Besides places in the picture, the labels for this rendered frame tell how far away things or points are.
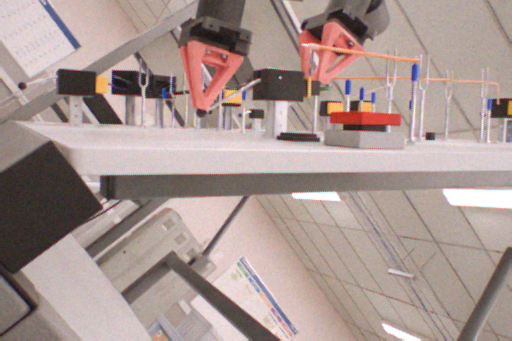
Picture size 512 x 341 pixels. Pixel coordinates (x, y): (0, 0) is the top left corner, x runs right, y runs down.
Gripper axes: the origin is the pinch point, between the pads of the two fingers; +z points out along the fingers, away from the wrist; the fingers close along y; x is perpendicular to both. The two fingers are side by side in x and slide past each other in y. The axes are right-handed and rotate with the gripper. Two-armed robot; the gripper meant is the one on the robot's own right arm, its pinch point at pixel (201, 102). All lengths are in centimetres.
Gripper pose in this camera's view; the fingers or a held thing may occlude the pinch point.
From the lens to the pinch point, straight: 61.3
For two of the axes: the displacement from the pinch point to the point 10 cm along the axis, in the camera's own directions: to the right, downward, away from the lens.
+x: -8.9, -1.9, -4.2
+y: -4.2, -0.6, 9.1
